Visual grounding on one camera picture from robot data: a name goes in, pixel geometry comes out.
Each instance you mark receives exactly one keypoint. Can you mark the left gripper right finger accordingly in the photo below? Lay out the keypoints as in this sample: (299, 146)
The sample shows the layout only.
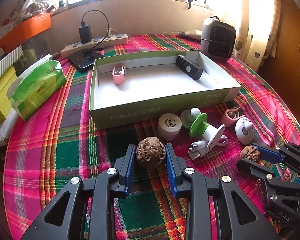
(179, 186)

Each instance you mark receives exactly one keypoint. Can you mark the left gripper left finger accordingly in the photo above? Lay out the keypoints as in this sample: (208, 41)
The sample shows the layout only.
(125, 167)

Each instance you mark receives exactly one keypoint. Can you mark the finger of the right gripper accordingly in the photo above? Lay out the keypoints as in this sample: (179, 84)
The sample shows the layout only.
(253, 170)
(287, 154)

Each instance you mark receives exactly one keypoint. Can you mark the small brown walnut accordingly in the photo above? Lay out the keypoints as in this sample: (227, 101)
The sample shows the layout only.
(250, 152)

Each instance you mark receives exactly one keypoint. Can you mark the large brown walnut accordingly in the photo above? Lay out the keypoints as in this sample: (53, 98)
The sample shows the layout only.
(150, 153)

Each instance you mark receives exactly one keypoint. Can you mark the white bottle cap jar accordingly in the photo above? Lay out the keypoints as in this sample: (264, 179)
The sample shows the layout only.
(169, 125)

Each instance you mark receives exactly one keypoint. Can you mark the panda white round gadget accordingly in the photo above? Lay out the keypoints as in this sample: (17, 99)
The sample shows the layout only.
(244, 130)

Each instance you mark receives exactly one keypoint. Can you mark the green white spool gadget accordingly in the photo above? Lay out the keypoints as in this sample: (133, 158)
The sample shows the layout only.
(210, 134)

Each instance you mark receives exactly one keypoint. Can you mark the white knob round gadget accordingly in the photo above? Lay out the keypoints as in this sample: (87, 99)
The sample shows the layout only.
(188, 116)

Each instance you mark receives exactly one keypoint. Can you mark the pink clip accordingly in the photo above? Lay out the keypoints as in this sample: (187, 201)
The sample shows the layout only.
(231, 116)
(119, 74)

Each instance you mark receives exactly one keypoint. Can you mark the black rectangular device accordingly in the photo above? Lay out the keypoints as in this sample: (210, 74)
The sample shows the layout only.
(190, 68)

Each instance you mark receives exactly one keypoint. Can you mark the green white cardboard tray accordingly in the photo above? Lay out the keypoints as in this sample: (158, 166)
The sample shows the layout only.
(154, 86)

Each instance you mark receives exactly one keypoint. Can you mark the wooden cabinet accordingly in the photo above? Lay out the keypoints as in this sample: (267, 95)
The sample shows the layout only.
(283, 71)

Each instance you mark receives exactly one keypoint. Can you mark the black smartphone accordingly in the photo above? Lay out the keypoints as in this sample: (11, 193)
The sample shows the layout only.
(84, 60)

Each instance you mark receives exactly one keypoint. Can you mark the heart pattern curtain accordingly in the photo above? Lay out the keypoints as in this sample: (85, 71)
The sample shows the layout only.
(257, 31)

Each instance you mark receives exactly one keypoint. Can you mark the green tissue pack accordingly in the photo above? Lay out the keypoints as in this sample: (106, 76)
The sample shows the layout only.
(35, 85)

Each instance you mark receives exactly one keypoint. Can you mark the white power strip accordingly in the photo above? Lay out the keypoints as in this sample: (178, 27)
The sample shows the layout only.
(119, 39)

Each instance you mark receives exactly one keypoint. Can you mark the white paper under boxes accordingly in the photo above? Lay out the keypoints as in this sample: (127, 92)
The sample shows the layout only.
(6, 127)

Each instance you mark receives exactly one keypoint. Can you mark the grey black mini heater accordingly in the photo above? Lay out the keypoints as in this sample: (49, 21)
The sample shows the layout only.
(218, 39)

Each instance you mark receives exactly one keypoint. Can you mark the grey cone tool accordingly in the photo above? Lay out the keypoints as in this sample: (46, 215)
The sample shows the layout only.
(192, 34)

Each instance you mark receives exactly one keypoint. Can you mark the white plug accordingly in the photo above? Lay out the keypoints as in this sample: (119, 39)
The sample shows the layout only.
(112, 32)

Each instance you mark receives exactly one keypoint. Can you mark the yellow box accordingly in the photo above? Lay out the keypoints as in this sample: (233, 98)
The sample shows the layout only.
(5, 81)

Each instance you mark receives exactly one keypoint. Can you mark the black charger adapter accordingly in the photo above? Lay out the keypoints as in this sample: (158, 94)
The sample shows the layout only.
(85, 34)

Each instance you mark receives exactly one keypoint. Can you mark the striped white box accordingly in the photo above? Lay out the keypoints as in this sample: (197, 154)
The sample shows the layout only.
(10, 59)

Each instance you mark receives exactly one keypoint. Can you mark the orange box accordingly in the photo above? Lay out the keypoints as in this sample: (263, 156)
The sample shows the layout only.
(24, 31)

